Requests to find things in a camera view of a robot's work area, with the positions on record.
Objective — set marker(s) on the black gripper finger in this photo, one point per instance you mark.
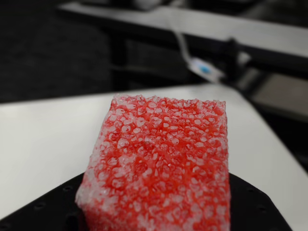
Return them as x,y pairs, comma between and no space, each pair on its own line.
36,214
255,209

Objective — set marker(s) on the red foam cube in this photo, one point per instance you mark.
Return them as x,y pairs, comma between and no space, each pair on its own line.
158,163

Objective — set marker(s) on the black desk frame bar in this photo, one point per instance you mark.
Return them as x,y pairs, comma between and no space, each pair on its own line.
276,57

